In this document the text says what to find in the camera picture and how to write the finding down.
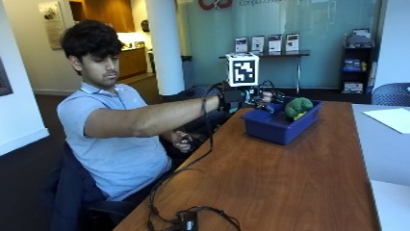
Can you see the blue plastic bin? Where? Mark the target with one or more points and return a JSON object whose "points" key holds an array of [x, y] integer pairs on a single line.
{"points": [[273, 130]]}

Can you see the dark blue jacket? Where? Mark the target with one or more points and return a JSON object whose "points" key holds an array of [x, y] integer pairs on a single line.
{"points": [[71, 192]]}

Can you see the black display shelf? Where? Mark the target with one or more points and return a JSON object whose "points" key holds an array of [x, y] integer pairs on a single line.
{"points": [[358, 77]]}

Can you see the green broccoli soft toy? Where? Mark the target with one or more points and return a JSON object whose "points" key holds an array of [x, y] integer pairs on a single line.
{"points": [[298, 106]]}

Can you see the white and red magazines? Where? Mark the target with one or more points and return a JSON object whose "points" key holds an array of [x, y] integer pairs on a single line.
{"points": [[353, 87]]}

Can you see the white marker cube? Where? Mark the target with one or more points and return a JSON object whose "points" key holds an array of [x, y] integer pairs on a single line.
{"points": [[243, 70]]}

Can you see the blue booklets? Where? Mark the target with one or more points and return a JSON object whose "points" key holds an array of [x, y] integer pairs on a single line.
{"points": [[352, 65]]}

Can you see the black wall dispenser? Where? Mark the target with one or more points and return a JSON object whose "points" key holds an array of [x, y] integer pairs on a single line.
{"points": [[145, 25]]}

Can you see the grey brochure pile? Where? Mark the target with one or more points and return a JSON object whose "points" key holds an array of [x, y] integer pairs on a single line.
{"points": [[358, 39]]}

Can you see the brochure in clear stand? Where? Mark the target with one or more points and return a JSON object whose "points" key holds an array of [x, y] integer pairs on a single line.
{"points": [[257, 44], [292, 42], [275, 43], [241, 45]]}

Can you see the dark framed picture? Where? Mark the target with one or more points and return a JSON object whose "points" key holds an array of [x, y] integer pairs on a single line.
{"points": [[4, 78]]}

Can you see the small black clicker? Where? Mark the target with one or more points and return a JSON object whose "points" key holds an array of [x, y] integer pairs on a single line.
{"points": [[187, 139]]}

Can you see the wooden counter cabinet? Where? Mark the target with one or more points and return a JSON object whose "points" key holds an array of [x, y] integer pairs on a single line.
{"points": [[133, 62]]}

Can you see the white paper sheet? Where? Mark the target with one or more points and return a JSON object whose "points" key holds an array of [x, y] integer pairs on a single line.
{"points": [[390, 119]]}

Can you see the the person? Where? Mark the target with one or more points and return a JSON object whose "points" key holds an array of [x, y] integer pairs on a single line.
{"points": [[121, 154]]}

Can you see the yellow soft toy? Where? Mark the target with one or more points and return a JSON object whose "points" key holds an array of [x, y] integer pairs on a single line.
{"points": [[300, 116]]}

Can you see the white round pillar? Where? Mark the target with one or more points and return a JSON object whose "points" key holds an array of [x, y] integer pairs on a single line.
{"points": [[164, 48]]}

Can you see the grey mesh chair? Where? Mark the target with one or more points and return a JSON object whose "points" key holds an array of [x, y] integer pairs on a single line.
{"points": [[392, 94]]}

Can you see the dark mesh chair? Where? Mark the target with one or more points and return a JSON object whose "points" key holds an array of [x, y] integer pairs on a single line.
{"points": [[195, 123]]}

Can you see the pale wall poster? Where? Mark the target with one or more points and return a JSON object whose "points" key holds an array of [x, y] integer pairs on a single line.
{"points": [[52, 25]]}

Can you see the narrow console table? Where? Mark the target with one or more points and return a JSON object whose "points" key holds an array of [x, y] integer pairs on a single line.
{"points": [[281, 54]]}

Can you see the small black electronics box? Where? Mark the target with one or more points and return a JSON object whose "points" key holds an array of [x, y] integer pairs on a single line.
{"points": [[188, 221]]}

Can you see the black office chair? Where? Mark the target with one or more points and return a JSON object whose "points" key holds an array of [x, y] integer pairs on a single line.
{"points": [[113, 208]]}

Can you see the wooden wall cabinet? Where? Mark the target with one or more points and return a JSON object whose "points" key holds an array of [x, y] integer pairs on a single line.
{"points": [[111, 14]]}

